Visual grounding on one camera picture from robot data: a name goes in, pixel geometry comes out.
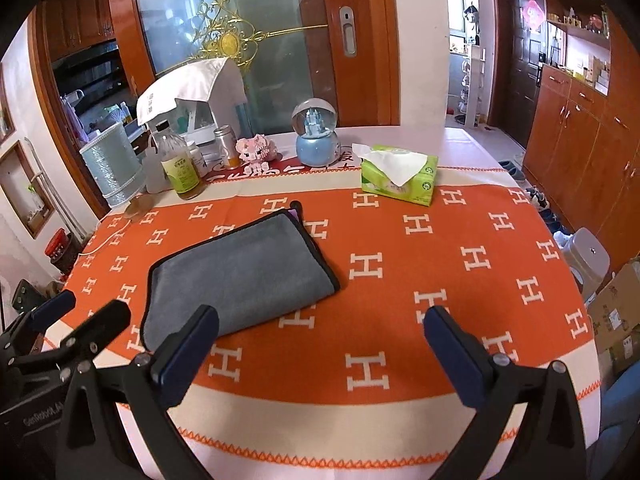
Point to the translucent plastic bottle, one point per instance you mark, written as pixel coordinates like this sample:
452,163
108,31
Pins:
153,170

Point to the blue cloth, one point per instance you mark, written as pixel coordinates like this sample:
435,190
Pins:
620,410

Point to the blue snow globe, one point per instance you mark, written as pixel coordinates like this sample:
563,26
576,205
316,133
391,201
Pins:
316,135

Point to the white plastic stool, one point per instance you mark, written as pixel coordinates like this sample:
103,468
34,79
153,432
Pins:
586,260

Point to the gold door ornament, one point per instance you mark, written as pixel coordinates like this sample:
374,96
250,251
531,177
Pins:
225,35

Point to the red door decoration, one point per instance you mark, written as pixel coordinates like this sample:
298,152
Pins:
533,14

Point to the grey towel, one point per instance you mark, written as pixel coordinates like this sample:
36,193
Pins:
240,275

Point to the pink block toy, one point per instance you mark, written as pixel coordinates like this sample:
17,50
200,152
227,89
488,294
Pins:
257,150

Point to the cardboard box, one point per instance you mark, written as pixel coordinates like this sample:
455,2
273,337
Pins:
617,310

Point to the red container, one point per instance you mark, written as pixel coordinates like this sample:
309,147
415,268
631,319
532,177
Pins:
56,245

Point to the wooden sliding glass door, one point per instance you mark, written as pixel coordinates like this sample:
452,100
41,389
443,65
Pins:
250,25

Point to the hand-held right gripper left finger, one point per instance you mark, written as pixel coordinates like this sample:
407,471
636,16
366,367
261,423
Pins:
187,347

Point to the blue slippers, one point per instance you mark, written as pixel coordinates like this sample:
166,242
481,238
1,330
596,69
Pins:
511,167

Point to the light blue ribbed basket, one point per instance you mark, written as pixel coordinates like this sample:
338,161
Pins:
112,167

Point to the white cloth cover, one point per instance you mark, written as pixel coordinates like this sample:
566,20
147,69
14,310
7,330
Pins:
190,87

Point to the silver metal can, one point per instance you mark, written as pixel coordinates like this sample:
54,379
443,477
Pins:
226,146

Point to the wooden cabinet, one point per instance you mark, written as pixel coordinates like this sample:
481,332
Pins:
580,125

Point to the white plastic organizer box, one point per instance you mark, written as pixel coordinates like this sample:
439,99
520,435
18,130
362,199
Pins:
207,122

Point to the white shelf rack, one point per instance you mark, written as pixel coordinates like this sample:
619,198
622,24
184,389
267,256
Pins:
472,85

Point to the orange printed tablecloth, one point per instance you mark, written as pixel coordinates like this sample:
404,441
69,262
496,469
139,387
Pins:
380,285

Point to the glass bottle with yellow label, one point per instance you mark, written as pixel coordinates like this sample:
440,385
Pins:
181,170

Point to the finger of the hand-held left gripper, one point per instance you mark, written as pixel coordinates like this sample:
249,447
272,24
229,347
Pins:
52,306
102,321

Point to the dark entrance door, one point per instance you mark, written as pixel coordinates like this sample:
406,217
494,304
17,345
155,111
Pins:
525,60

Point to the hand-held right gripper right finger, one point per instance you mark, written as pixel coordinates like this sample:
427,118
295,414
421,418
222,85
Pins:
452,355

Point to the green tissue pack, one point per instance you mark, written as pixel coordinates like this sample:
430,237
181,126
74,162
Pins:
400,176

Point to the small white pill bottle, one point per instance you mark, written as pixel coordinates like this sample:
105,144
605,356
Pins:
196,156

